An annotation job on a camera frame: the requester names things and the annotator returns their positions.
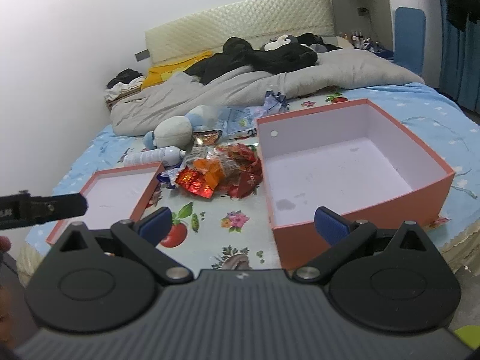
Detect red foil snack packet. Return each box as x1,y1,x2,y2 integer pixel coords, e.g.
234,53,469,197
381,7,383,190
175,167,213,199

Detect orange snack packet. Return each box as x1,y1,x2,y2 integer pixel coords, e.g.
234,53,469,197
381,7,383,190
193,158,225,190

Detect person's left hand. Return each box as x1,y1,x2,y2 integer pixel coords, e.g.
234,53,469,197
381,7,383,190
0,236,11,253

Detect pink box lid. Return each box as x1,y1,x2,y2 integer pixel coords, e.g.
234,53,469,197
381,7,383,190
46,163,164,245

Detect large pink cardboard box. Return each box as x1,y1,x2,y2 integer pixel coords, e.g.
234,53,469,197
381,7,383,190
257,99,455,270

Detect white plastic bottle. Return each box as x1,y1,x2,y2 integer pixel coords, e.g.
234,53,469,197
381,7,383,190
123,146,186,167

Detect blue patterned bed sheet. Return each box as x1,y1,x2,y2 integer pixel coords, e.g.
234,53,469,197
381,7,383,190
24,81,480,271

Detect white and blue plush toy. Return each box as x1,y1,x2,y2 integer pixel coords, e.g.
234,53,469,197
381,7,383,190
143,105,222,150

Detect brown gold snack packet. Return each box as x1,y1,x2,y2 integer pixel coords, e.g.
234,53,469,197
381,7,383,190
192,129,223,147

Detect dark red snack packets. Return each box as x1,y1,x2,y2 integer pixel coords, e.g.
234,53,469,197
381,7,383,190
216,143,263,199

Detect grey duvet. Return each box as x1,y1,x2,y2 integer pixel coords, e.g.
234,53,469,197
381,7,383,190
111,49,424,137

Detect crumpled purple wrapper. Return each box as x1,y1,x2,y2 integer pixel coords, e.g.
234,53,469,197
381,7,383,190
263,90,290,116

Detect light blue snack bag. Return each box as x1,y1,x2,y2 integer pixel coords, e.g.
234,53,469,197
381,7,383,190
216,106,264,140

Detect yellow cloth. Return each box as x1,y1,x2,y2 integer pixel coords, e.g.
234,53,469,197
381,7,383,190
141,50,213,90

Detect bottles on nightstand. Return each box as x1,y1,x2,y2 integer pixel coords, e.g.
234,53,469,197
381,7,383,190
337,31,376,50

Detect black white plush toy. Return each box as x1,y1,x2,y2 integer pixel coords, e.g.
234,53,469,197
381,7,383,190
259,34,298,51

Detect black clothing pile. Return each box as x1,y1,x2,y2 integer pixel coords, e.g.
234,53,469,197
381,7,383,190
185,33,340,85

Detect blue curtain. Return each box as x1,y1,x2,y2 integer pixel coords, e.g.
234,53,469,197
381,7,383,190
439,0,479,114

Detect blue chair back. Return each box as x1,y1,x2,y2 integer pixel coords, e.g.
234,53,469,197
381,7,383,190
394,7,426,76

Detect cream quilted headboard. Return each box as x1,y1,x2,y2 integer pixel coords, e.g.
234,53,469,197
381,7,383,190
145,0,335,64

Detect clothes pile at wall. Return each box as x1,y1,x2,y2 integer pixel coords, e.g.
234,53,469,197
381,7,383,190
104,68,145,102

